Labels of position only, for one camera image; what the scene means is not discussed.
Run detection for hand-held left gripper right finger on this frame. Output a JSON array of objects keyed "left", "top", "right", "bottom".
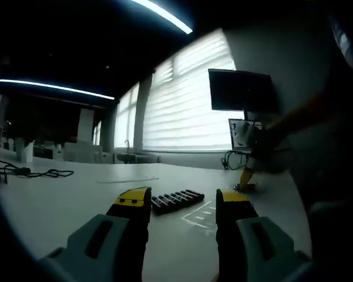
[{"left": 215, "top": 188, "right": 315, "bottom": 282}]

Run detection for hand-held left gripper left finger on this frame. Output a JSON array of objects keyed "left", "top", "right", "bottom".
[{"left": 39, "top": 186, "right": 153, "bottom": 282}]

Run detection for group of brown bottles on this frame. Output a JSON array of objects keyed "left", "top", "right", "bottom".
[{"left": 181, "top": 200, "right": 221, "bottom": 230}]

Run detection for open laptop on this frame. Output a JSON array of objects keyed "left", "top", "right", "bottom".
[{"left": 228, "top": 117, "right": 253, "bottom": 154}]

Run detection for large white window blind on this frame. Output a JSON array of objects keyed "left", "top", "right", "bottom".
[{"left": 142, "top": 28, "right": 237, "bottom": 153}]

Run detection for long white ruler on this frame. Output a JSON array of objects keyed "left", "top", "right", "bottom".
[{"left": 96, "top": 176, "right": 160, "bottom": 184}]

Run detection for person's dark clothed torso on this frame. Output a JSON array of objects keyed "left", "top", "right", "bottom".
[{"left": 287, "top": 70, "right": 353, "bottom": 282}]

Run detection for metal sink with faucet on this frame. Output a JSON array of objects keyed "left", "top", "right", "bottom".
[{"left": 115, "top": 139, "right": 161, "bottom": 164}]

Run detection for grey low cabinet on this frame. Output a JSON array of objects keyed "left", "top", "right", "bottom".
[{"left": 63, "top": 140, "right": 115, "bottom": 164}]

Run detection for narrow white window blind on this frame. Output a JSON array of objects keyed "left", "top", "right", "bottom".
[{"left": 93, "top": 119, "right": 102, "bottom": 146}]

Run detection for medium white window blind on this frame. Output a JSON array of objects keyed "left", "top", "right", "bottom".
[{"left": 114, "top": 83, "right": 140, "bottom": 149}]

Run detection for white pillar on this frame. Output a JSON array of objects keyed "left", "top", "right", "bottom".
[{"left": 78, "top": 108, "right": 94, "bottom": 142}]

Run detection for white plant pot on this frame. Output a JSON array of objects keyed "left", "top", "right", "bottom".
[{"left": 14, "top": 137, "right": 36, "bottom": 163}]

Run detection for ceiling light strip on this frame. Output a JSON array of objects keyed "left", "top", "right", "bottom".
[
  {"left": 0, "top": 78, "right": 116, "bottom": 100},
  {"left": 131, "top": 0, "right": 194, "bottom": 35}
]

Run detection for white chest-worn device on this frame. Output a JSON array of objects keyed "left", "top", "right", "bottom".
[{"left": 328, "top": 13, "right": 353, "bottom": 70}]

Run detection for tangled black cables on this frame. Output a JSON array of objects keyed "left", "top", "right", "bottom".
[{"left": 221, "top": 149, "right": 249, "bottom": 171}]

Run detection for black wall monitor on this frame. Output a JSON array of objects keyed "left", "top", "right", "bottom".
[{"left": 207, "top": 68, "right": 279, "bottom": 115}]

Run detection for black power cable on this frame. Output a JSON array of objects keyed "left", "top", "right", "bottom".
[{"left": 0, "top": 160, "right": 75, "bottom": 180}]

